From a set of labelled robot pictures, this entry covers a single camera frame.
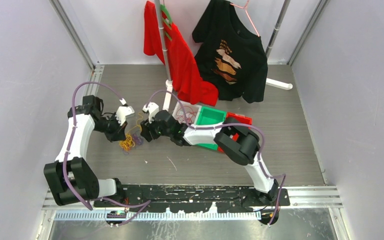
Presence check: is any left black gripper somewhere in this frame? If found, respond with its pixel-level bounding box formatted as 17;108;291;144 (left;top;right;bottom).
93;112;128;143

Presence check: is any colourful wire bundle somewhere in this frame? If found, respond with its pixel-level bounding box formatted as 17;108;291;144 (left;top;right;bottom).
118;130;145;155

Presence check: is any red wire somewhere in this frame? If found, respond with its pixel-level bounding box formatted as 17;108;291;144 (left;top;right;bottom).
175;105;198;124

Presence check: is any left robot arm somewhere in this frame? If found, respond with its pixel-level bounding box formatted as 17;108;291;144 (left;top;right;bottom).
43;95;134;207

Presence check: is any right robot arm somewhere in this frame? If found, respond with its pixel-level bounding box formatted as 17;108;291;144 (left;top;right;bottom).
140;110;280;206

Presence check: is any white plastic bin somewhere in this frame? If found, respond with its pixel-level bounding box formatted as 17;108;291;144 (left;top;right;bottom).
172;101;202;125

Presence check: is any green plastic bin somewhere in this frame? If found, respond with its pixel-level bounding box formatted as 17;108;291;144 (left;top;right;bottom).
195;105;228;152

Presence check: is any red t-shirt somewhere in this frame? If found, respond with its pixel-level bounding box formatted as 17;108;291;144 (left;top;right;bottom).
143;1;219;106

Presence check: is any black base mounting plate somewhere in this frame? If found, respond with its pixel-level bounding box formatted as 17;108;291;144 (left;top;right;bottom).
111;184;277;214

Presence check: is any red plastic bin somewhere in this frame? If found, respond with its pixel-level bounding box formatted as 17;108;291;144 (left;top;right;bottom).
217;112;253;153

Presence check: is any black printed t-shirt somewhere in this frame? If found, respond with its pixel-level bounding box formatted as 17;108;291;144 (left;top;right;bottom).
192;0;268;104

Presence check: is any green clothes hanger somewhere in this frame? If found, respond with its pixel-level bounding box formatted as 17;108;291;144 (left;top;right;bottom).
160;4;173;41

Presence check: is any metal clothes rack pole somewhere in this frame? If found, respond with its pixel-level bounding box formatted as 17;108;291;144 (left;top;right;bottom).
154;0;172;84

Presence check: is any pink clothes hanger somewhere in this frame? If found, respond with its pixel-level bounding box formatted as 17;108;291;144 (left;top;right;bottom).
230;0;260;37

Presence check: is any right metal rack pole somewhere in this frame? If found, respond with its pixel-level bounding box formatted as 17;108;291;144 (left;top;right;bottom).
265;0;291;58

